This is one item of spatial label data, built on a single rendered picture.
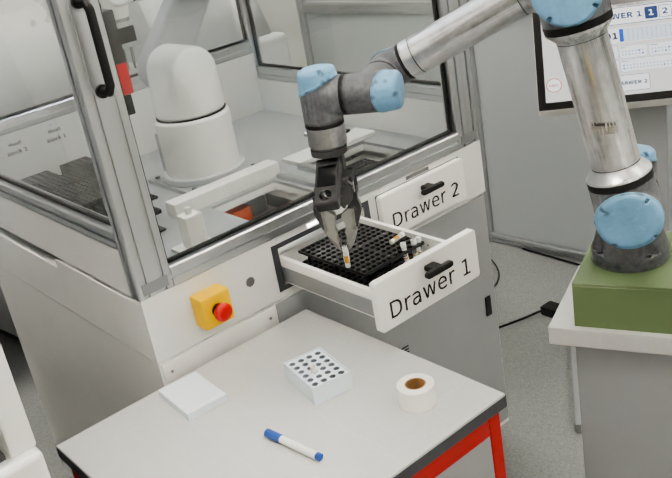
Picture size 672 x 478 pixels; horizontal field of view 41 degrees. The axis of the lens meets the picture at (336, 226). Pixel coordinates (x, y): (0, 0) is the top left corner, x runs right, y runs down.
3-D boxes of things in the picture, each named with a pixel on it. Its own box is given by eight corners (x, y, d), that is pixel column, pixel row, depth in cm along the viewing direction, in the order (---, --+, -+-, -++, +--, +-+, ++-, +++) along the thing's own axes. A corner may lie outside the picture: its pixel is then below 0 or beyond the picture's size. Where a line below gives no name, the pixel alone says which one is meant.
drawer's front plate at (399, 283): (480, 275, 194) (474, 228, 190) (382, 334, 178) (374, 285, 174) (474, 273, 195) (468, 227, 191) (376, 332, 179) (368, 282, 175)
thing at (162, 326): (485, 191, 242) (479, 139, 237) (158, 364, 186) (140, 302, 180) (274, 144, 312) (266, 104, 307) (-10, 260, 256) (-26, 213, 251)
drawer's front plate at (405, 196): (467, 197, 235) (462, 158, 231) (386, 240, 219) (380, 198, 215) (462, 196, 236) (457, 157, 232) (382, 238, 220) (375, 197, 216)
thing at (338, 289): (468, 270, 194) (465, 244, 192) (381, 321, 180) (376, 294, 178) (346, 232, 224) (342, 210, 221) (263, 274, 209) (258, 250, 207)
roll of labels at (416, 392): (391, 407, 165) (388, 389, 164) (412, 387, 170) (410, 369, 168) (423, 417, 161) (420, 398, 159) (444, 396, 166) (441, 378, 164)
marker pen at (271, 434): (324, 458, 155) (323, 451, 154) (318, 463, 154) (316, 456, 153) (270, 433, 164) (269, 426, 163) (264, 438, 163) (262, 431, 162)
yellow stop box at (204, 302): (237, 318, 190) (230, 287, 188) (209, 333, 186) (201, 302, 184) (224, 311, 194) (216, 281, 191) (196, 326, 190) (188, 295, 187)
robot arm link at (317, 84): (333, 70, 163) (288, 75, 165) (342, 128, 167) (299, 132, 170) (343, 59, 170) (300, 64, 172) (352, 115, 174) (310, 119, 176)
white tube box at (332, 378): (353, 387, 173) (350, 371, 172) (315, 405, 170) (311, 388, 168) (322, 362, 183) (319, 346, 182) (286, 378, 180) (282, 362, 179)
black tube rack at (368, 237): (428, 268, 198) (424, 241, 195) (369, 301, 188) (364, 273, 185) (360, 246, 214) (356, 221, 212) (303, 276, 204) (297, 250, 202)
